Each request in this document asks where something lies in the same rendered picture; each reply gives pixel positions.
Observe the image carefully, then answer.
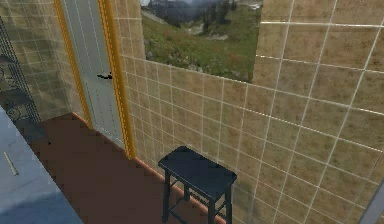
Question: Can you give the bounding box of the window with mountain view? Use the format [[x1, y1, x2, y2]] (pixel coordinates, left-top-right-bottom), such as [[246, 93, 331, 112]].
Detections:
[[139, 0, 264, 84]]

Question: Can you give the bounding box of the black wooden stool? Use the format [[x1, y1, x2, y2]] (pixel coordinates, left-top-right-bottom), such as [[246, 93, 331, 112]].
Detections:
[[157, 145, 238, 224]]

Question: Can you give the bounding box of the white door with orange frame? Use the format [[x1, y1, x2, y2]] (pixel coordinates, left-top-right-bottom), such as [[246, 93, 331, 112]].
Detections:
[[53, 0, 138, 160]]

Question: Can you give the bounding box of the black door handle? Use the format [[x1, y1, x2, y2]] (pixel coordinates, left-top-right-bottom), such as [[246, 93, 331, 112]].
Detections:
[[96, 71, 114, 81]]

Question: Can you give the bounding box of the pale cabinet handle bar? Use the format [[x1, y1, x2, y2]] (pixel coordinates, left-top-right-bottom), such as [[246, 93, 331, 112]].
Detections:
[[3, 151, 20, 177]]

